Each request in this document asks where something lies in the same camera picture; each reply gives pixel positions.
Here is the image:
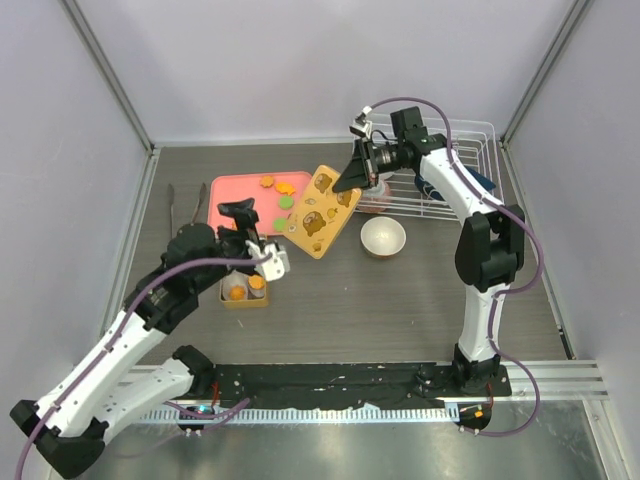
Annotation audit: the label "dark blue dish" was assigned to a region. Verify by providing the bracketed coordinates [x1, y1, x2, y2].
[414, 169, 496, 201]

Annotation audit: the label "orange flower cookie top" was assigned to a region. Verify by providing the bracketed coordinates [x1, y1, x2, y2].
[260, 175, 274, 188]

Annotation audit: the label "orange fish cookie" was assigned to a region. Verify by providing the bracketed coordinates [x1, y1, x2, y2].
[275, 182, 296, 196]

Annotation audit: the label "white wire dish rack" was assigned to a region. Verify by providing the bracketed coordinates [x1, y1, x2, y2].
[381, 120, 504, 221]

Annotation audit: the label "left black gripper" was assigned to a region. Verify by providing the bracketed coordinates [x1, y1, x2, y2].
[193, 200, 267, 293]

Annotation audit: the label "green round cookie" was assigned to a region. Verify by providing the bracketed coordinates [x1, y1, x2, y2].
[278, 195, 295, 210]
[273, 217, 287, 233]

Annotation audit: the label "orange flower cookie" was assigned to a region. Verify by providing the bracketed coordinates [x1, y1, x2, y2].
[225, 285, 248, 302]
[260, 175, 274, 188]

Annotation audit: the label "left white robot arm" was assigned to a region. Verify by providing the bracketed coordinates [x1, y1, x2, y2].
[10, 198, 269, 479]

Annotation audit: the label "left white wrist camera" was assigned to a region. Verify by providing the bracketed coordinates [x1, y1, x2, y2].
[245, 240, 290, 283]

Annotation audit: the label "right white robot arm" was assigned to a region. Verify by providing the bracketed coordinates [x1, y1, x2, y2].
[332, 107, 526, 395]

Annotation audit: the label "silver tin lid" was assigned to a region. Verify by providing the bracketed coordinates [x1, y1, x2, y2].
[283, 165, 362, 260]

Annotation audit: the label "pink patterned cup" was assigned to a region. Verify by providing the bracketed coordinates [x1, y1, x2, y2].
[358, 179, 391, 214]

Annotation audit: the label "metal tongs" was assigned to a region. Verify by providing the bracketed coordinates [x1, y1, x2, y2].
[166, 182, 208, 238]

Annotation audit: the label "gold cookie tin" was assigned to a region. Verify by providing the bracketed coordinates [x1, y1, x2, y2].
[219, 279, 269, 309]

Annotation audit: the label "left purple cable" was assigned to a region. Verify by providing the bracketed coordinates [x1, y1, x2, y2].
[13, 251, 275, 480]

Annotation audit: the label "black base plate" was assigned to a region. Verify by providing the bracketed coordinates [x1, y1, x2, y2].
[209, 362, 512, 410]

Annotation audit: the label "aluminium frame rail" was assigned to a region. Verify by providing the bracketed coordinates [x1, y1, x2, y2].
[62, 360, 610, 405]

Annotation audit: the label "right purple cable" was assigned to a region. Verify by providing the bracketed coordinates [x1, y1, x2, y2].
[364, 94, 546, 439]

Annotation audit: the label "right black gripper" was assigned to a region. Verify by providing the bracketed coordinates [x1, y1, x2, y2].
[332, 138, 403, 196]

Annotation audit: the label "purple cable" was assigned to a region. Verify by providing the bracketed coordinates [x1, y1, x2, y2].
[13, 251, 275, 480]
[364, 94, 546, 439]

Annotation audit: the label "green round cookie upper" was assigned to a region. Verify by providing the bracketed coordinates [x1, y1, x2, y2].
[278, 195, 295, 210]

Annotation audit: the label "white slotted cable duct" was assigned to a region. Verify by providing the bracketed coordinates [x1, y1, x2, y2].
[139, 404, 460, 425]

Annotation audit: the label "white ceramic bowl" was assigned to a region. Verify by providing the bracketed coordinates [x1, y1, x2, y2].
[360, 216, 407, 258]

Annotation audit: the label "green round cookie lower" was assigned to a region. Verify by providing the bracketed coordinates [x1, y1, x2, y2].
[273, 217, 287, 233]

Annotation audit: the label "pink plastic tray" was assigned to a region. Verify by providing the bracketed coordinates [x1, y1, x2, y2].
[207, 171, 311, 236]

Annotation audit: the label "orange ridged round cookie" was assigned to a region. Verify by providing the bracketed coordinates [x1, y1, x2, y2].
[248, 275, 266, 291]

